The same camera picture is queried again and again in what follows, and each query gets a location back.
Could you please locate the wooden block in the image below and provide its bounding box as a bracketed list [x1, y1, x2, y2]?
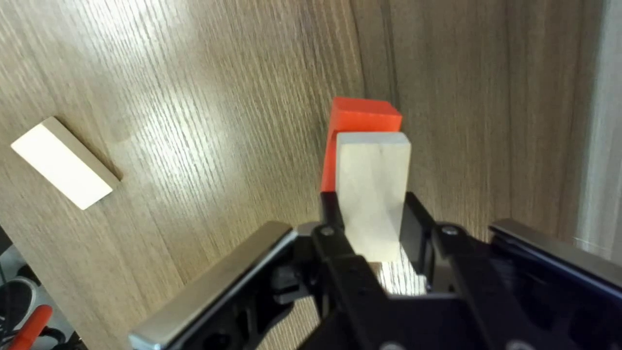
[9, 116, 122, 213]
[334, 131, 413, 261]

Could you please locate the orange notched block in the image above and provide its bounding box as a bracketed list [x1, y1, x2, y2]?
[318, 96, 404, 195]

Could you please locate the black clamp orange handle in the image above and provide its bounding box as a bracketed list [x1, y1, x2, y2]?
[0, 275, 65, 350]

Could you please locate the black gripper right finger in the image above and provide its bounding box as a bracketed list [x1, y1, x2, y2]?
[396, 191, 622, 308]

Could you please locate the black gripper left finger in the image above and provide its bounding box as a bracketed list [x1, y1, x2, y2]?
[126, 191, 384, 350]

